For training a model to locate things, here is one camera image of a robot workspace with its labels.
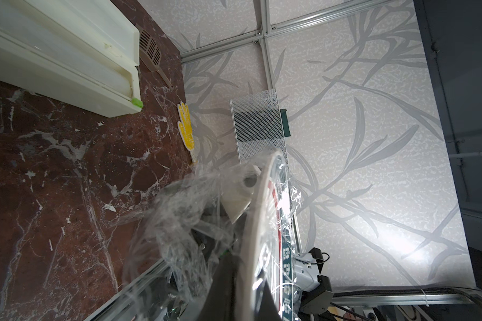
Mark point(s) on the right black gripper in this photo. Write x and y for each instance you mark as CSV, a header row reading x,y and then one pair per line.
x,y
317,301

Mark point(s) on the brown slotted spatula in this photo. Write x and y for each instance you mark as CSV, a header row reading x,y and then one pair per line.
x,y
150,54

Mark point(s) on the white plate green red rim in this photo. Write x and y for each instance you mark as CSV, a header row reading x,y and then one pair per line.
x,y
267,248

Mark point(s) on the white wire mesh basket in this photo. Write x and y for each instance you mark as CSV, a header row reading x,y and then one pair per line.
x,y
258,124

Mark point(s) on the dark green card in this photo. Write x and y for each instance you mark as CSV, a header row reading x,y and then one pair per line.
x,y
285,123

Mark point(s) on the clear plastic wrap sheet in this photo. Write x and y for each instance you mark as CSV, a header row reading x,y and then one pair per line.
x,y
190,224

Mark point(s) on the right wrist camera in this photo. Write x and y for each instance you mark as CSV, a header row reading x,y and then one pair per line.
x,y
308,267

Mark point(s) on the yellow work glove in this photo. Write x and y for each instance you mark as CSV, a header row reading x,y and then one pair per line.
x,y
184,126

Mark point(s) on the aluminium front rail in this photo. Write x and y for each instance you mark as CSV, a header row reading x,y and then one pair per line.
x,y
148,297

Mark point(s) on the cream plastic wrap dispenser box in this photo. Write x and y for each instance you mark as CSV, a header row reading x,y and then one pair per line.
x,y
83,53

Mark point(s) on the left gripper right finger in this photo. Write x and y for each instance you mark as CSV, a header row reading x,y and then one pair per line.
x,y
269,311

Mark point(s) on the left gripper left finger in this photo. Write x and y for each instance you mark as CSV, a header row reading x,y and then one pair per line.
x,y
220,302

